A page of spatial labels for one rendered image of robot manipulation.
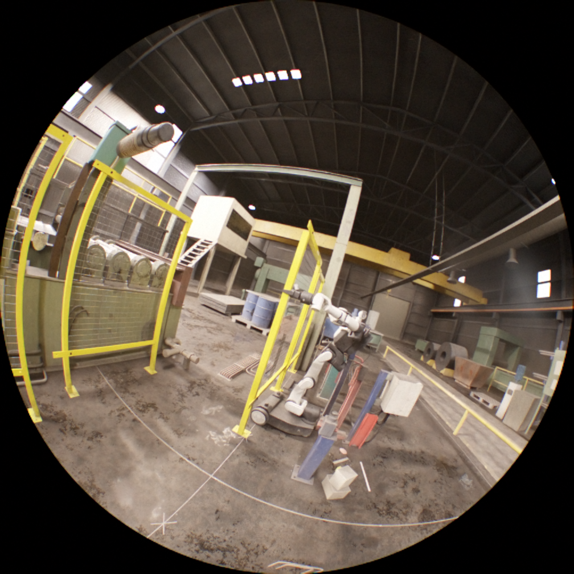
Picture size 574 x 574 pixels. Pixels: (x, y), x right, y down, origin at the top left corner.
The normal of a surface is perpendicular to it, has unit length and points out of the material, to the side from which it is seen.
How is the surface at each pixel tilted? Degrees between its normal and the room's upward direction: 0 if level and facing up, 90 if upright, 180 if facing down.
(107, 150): 90
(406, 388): 90
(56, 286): 90
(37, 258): 90
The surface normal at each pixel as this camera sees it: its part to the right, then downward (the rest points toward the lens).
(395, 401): -0.24, -0.11
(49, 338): 0.92, 0.29
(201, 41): -0.20, 0.98
